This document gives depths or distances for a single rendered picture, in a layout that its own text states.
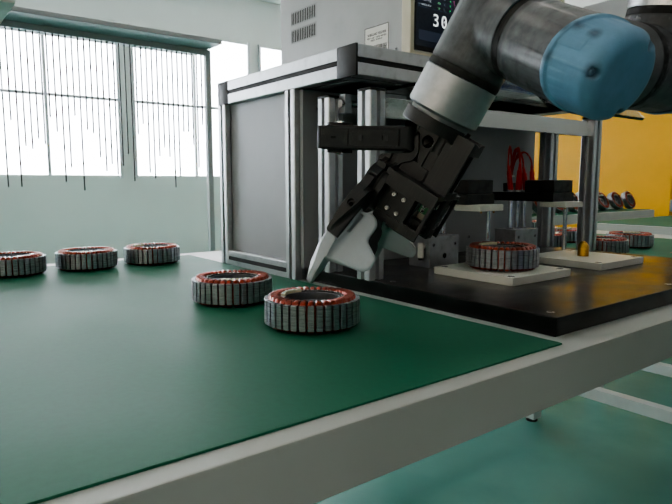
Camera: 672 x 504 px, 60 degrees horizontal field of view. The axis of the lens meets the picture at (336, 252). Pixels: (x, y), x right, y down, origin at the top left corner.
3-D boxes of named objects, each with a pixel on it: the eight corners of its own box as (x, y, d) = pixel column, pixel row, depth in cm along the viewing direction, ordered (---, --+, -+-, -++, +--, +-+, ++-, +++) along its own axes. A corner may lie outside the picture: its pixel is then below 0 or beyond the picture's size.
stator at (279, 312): (375, 319, 71) (375, 289, 70) (330, 341, 61) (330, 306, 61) (297, 309, 76) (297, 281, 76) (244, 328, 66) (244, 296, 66)
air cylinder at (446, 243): (458, 264, 104) (459, 233, 104) (429, 268, 100) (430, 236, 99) (437, 261, 108) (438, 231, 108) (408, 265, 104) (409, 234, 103)
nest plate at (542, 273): (570, 276, 91) (571, 268, 91) (512, 286, 82) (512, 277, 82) (492, 265, 103) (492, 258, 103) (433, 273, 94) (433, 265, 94)
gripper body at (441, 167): (408, 249, 58) (471, 140, 54) (342, 204, 61) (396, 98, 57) (434, 242, 64) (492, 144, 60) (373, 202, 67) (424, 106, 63)
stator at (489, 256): (554, 268, 91) (555, 244, 90) (505, 274, 85) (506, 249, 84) (498, 260, 100) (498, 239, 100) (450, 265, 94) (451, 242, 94)
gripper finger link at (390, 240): (399, 287, 71) (413, 237, 63) (361, 260, 73) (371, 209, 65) (414, 272, 72) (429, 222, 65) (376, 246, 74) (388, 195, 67)
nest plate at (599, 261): (643, 263, 106) (643, 256, 106) (601, 270, 97) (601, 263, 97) (567, 255, 118) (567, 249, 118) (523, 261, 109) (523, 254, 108)
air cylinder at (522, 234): (537, 254, 119) (538, 227, 118) (515, 257, 114) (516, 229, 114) (516, 252, 123) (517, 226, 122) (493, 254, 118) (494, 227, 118)
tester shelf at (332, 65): (600, 110, 125) (601, 88, 124) (356, 74, 84) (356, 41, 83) (444, 126, 160) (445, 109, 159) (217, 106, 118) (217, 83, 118)
